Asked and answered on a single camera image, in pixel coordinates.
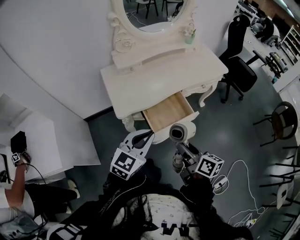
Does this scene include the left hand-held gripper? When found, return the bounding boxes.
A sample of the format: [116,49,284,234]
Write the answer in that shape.
[110,129,155,182]

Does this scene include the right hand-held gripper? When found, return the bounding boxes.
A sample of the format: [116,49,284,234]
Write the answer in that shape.
[175,142,225,186]

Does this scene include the white hair dryer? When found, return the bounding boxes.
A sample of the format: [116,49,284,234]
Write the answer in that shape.
[169,121,196,173]

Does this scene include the wooden drawer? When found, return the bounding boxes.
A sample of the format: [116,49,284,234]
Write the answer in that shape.
[142,91,200,144]

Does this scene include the person's right forearm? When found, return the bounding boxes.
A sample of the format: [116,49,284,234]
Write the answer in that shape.
[179,174,214,211]

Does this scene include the person's left forearm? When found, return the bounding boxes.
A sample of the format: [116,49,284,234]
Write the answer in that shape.
[98,158,163,213]

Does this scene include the round white floor device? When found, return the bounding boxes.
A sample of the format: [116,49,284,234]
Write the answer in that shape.
[212,174,229,195]

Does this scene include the white dressing table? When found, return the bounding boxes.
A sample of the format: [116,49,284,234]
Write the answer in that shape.
[100,44,229,145]

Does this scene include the person's white printed shirt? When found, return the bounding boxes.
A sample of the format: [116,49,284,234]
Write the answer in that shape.
[112,193,200,240]

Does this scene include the white stepped platform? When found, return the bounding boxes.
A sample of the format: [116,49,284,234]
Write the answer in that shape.
[0,92,102,184]

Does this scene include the white power strip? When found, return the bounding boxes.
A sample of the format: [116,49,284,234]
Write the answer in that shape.
[243,217,259,227]

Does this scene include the black office chair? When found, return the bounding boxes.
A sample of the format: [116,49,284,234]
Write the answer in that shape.
[218,14,258,104]

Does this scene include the brown round stool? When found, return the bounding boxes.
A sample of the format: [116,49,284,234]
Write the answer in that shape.
[253,101,299,148]

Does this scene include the black metal chair frames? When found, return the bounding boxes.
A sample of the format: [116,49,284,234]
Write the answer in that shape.
[258,145,300,226]

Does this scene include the white chair seat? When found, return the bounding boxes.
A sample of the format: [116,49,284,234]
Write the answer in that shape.
[276,182,289,210]

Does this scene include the small green vase with flower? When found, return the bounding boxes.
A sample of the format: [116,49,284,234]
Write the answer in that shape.
[183,28,197,45]

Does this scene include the black box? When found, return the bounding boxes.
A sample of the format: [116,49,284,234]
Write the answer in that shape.
[10,131,29,153]

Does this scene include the black machine on workbench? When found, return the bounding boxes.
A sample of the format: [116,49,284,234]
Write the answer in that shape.
[264,51,288,74]

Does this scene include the white workbench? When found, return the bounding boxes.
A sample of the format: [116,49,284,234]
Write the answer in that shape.
[235,0,300,92]

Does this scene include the white shelf unit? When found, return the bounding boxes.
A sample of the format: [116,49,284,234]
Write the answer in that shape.
[281,24,300,66]

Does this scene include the white floor cable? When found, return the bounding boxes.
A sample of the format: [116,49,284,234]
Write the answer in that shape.
[212,159,268,228]

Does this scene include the oval mirror carved white frame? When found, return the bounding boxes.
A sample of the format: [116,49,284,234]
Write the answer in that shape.
[107,0,200,69]

